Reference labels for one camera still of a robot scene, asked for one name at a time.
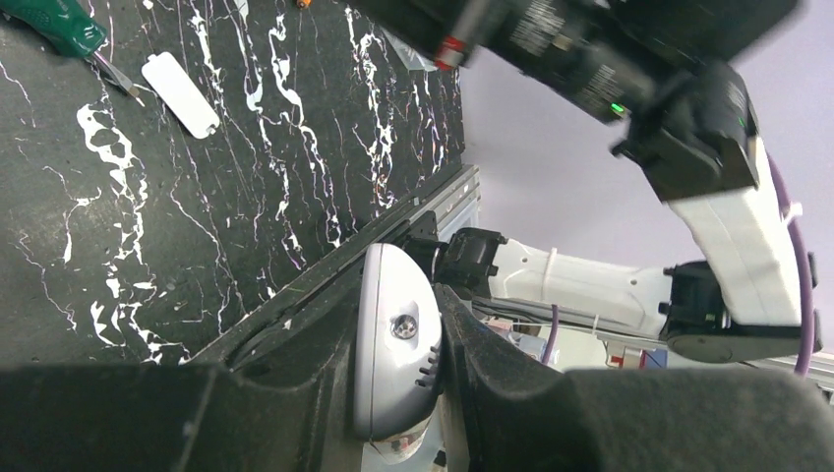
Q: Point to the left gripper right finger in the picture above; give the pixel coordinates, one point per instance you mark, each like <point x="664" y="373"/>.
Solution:
<point x="503" y="411"/>

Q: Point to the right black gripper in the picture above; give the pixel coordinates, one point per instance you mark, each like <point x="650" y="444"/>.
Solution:
<point x="608" y="58"/>

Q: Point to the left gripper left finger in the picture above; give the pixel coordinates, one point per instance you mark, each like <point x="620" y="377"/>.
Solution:
<point x="287" y="410"/>

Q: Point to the white remote battery cover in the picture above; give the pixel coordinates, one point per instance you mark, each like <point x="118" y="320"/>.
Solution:
<point x="180" y="94"/>

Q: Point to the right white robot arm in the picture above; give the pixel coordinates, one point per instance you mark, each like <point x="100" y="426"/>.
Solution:
<point x="732" y="285"/>

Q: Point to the clear plastic screw box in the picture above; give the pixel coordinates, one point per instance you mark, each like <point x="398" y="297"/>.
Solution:
<point x="411" y="59"/>

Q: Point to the green handled screwdriver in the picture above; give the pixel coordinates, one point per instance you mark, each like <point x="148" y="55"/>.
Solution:
<point x="73" y="33"/>

